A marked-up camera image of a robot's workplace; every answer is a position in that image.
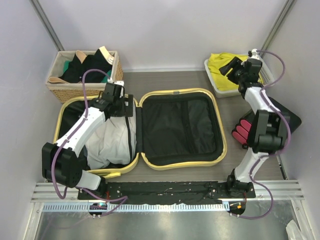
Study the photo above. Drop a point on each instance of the white slotted cable duct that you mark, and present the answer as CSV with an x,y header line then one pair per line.
x,y
96,207

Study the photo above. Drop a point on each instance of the yellow polo shirt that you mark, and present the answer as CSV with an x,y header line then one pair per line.
x,y
224,83

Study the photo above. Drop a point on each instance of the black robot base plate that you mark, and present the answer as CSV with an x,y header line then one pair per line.
x,y
175,192

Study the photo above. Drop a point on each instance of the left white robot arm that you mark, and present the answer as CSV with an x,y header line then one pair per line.
x,y
60,160

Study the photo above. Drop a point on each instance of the black and pink drawer box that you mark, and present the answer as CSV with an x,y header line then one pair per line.
x,y
242,128

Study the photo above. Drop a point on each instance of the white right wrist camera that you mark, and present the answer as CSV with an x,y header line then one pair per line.
x,y
253,54

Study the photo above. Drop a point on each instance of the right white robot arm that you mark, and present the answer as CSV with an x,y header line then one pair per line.
x,y
269,132

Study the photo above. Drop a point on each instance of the crumpled white plastic bag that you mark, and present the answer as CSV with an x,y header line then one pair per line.
x,y
293,231

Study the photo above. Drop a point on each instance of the black clothing in basket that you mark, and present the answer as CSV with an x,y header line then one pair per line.
x,y
91,61

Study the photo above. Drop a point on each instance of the yellow hard-shell suitcase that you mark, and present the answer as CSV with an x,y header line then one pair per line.
x,y
174,129

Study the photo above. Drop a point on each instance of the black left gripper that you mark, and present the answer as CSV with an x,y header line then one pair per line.
x,y
126,110

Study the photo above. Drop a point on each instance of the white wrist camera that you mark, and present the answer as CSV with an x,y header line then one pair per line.
x,y
253,54
118,82

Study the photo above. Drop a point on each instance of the beige item with white tag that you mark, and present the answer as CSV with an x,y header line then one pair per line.
x,y
106,54

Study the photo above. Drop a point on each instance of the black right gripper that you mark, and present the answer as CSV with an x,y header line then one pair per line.
x,y
232,64

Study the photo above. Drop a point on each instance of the woven wicker basket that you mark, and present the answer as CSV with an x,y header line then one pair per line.
x,y
66,91

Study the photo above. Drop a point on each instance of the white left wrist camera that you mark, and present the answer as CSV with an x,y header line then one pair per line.
x,y
118,82

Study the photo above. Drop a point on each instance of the green cloth in basket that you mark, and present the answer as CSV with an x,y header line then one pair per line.
x,y
66,66

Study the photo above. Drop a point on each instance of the beige shoe insole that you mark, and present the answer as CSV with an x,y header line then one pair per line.
x,y
56,80

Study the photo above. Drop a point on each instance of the grey garment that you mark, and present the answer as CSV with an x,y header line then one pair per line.
x,y
114,142

